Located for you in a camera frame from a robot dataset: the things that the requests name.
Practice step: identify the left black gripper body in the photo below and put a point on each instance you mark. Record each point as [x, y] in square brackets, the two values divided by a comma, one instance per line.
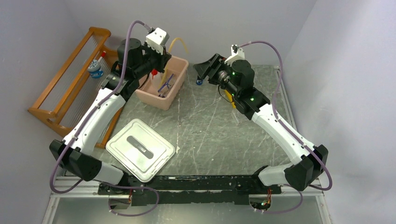
[153, 59]

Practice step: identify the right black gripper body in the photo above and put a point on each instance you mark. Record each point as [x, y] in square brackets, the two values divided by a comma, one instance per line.
[222, 76]

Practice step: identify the white bin lid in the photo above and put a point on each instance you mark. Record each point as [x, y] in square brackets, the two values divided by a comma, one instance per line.
[140, 149]

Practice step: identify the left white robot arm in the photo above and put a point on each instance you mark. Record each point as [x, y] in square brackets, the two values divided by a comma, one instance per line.
[135, 61]

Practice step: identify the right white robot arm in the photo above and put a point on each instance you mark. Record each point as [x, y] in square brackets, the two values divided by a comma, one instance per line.
[306, 159]

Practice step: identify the blue stapler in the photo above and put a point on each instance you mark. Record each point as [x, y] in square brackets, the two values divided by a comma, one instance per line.
[199, 82]

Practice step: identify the red cap wash bottle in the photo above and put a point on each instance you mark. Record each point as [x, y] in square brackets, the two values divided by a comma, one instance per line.
[156, 79]

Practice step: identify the yellow test tube rack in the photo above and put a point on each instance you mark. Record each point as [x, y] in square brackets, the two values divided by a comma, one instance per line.
[230, 98]

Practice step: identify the pink plastic bin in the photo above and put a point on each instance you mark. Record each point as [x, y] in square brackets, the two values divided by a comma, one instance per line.
[161, 97]

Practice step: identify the red capped marker pen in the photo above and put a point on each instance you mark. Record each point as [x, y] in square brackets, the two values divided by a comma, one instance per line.
[103, 54]

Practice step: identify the blue white round container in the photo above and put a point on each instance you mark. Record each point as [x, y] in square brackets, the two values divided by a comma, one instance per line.
[94, 69]

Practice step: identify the wooden drying rack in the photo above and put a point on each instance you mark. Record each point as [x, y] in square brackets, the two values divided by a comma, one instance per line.
[72, 90]

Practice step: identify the black mounting rail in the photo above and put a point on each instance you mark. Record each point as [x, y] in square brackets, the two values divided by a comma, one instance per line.
[184, 189]

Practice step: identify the aluminium frame rail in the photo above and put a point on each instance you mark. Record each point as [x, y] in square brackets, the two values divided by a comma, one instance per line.
[70, 186]

